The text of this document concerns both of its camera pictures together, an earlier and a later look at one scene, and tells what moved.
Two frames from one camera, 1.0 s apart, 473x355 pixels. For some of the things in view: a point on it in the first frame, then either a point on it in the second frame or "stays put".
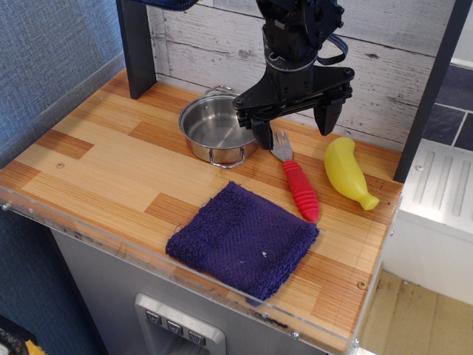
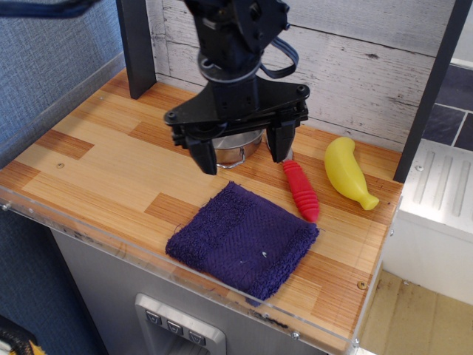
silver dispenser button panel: (165, 330) stays put
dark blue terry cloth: (242, 239) stays put
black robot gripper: (292, 85) → (236, 103)
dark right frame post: (431, 89) stays put
